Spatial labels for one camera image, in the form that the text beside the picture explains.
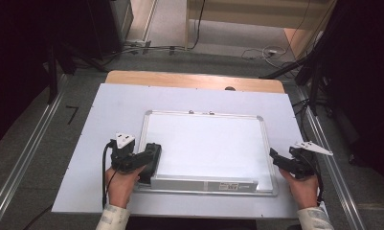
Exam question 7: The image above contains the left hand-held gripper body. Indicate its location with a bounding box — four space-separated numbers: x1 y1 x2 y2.
108 132 142 174

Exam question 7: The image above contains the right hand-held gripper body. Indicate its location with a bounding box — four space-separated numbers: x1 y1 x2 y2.
282 141 334 180

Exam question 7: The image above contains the black whiteboard eraser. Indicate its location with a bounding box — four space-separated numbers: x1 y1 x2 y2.
137 142 163 185

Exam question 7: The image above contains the metal framed whiteboard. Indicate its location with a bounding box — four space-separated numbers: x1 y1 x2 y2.
131 109 280 196

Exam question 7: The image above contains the person's right hand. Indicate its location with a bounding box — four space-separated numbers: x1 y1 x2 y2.
278 168 321 211

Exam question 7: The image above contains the person's left hand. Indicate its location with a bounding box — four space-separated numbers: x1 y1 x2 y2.
104 164 147 210

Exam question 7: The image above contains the large white table sheet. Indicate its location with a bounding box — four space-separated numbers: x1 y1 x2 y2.
51 82 306 220

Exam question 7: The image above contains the wooden table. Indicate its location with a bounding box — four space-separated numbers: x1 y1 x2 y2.
104 70 286 95

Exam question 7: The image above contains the black metal stand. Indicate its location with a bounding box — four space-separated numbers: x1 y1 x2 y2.
45 37 109 105
259 47 337 117

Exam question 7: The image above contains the black cabinet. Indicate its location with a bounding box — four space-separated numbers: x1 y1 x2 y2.
83 0 135 61

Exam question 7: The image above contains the light wooden shelf unit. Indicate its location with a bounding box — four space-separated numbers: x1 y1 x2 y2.
184 0 338 59

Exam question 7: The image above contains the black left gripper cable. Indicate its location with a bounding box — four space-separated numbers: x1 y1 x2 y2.
102 141 120 209

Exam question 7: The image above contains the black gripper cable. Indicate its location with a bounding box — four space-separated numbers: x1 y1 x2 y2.
102 141 120 209
313 164 326 205

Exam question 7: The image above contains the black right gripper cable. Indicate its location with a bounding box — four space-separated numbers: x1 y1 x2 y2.
313 164 326 205

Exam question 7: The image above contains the aluminium floor rail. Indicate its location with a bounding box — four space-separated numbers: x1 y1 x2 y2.
0 74 70 230
294 85 370 230

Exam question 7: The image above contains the white floor cable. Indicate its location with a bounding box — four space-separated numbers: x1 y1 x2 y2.
240 45 289 62

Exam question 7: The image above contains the black hanging cable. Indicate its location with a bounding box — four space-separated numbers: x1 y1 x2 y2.
188 0 208 51

